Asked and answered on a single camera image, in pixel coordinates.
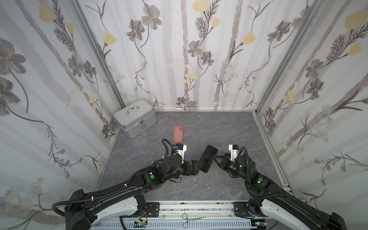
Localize pink phone case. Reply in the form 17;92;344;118
172;126;184;143

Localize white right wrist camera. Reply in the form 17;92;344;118
229;145;240;162

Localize black phone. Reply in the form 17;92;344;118
199;145;218;173

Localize aluminium corner frame post left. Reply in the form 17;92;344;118
68;0;125;109

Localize aluminium corner frame post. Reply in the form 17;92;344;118
255;0;326;115
68;0;125;109

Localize aluminium corner frame post right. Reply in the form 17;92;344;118
255;0;326;115

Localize silver aluminium case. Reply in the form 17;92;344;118
113;100;157;140

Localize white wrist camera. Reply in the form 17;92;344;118
229;145;240;162
173;143;187;163

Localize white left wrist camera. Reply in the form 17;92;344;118
173;143;187;163

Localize white perforated cable tray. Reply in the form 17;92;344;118
114;219;259;230

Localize metal forceps scissors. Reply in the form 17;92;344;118
182;213;206;229

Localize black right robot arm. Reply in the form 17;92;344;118
213;155;347;230

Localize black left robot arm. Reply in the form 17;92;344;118
51;154;204;230

